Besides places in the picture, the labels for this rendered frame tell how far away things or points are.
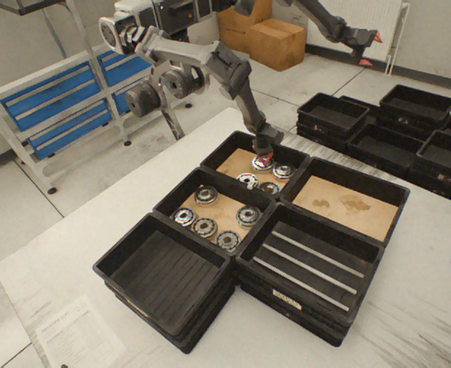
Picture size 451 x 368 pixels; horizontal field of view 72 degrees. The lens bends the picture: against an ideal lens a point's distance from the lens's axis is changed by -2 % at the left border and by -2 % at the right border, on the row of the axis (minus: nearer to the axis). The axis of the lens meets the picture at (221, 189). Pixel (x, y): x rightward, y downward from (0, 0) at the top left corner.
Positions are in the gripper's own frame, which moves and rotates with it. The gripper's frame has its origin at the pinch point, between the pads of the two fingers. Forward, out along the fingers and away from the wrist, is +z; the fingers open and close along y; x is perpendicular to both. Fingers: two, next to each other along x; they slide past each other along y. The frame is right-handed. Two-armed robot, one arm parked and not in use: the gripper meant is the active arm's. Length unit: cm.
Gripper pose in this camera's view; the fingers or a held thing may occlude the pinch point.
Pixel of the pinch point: (263, 160)
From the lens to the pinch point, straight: 146.4
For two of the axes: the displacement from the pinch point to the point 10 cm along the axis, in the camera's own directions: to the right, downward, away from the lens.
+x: -9.6, 2.6, -0.7
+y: -2.4, -6.8, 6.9
